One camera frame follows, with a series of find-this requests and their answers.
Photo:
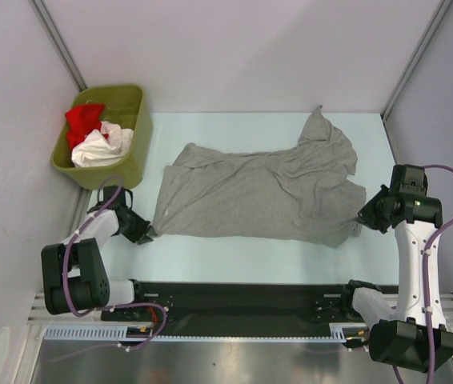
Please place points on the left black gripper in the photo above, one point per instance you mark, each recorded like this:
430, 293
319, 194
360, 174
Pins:
138, 236

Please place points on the grey t shirt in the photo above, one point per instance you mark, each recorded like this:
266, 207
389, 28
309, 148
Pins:
303, 193

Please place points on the grey slotted cable duct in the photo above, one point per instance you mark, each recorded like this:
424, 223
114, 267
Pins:
336, 333

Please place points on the white t shirt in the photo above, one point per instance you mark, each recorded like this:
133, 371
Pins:
103, 147

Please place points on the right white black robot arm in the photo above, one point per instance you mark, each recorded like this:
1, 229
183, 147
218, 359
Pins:
412, 335

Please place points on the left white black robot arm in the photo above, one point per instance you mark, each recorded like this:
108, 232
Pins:
73, 272

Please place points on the aluminium frame rail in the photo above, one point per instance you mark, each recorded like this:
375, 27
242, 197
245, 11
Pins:
39, 313

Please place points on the aluminium corner post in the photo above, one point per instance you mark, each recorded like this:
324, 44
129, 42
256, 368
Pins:
417, 56
58, 41

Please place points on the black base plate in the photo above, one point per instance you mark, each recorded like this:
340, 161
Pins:
249, 310

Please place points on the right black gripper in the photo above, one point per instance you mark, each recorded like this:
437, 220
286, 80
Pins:
366, 215

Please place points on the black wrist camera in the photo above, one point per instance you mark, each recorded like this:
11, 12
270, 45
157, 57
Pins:
408, 179
119, 197

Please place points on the left aluminium corner post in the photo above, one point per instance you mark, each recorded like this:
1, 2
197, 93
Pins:
58, 41

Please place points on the right aluminium corner post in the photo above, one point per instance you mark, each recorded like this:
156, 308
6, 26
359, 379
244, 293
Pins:
417, 56

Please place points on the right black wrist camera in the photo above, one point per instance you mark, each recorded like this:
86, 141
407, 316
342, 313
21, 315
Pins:
408, 179

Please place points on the red t shirt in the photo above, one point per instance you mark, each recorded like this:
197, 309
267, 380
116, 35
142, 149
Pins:
82, 120

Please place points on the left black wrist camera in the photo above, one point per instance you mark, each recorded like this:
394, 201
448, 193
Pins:
119, 197

